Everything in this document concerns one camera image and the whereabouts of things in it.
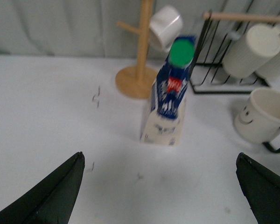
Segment cream ribbed mug right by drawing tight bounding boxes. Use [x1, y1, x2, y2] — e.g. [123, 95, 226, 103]
[256, 27, 280, 81]

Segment cream ribbed mug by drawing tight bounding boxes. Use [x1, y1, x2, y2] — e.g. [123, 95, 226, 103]
[222, 24, 280, 79]
[256, 27, 280, 81]

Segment black wire cup rack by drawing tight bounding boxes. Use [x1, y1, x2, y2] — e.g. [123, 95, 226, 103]
[189, 11, 280, 95]

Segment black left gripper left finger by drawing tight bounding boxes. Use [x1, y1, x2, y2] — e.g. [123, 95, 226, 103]
[0, 152, 85, 224]

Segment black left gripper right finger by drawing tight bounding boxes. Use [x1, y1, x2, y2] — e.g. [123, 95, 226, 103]
[236, 153, 280, 224]

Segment wooden mug tree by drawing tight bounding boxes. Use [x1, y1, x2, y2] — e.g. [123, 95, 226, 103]
[115, 0, 157, 99]

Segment blue white milk carton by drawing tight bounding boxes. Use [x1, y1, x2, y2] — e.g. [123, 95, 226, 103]
[140, 35, 196, 146]

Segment cream smiley mug black handle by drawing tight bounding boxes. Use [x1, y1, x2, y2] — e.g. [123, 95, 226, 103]
[234, 87, 280, 154]

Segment white hanging mug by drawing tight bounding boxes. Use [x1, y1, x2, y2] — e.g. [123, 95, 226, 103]
[148, 5, 183, 52]

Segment grey-green curtain backdrop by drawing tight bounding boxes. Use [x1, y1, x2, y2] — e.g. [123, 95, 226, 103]
[0, 0, 280, 58]

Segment cream ribbed mug left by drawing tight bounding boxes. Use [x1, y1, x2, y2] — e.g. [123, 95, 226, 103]
[222, 24, 280, 79]

